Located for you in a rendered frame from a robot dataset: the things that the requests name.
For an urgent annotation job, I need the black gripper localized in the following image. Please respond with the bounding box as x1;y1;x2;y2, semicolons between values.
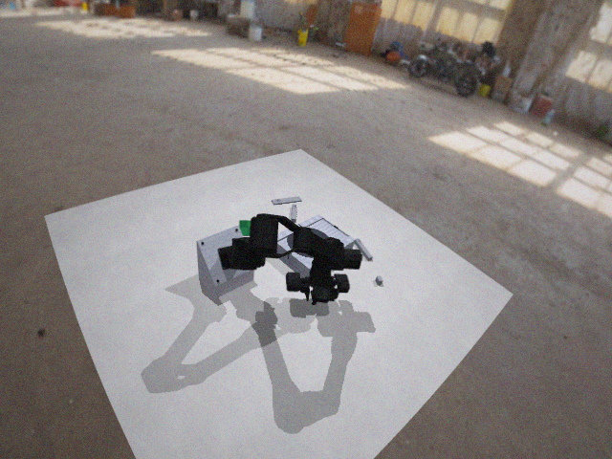
286;260;350;301

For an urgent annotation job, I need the flat green square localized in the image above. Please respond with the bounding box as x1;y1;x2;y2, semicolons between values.
240;220;251;235

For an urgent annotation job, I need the dark grey round disc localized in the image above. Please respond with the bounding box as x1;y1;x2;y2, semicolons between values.
287;228;328;258

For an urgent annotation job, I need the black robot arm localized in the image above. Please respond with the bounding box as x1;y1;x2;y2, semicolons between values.
217;213;363;303

